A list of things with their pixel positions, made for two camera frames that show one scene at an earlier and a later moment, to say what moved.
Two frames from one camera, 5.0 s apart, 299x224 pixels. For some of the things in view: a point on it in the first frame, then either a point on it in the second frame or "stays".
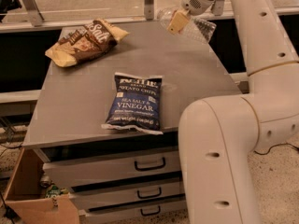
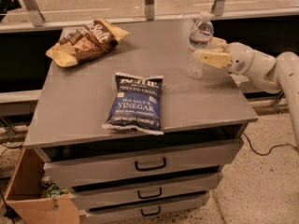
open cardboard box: [25, 198] stays
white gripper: [192, 2] -> [239, 60]
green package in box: [55, 191] stays
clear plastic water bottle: [196, 28] -> [200, 36]
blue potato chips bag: [135, 104] stays
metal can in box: [45, 181] stays
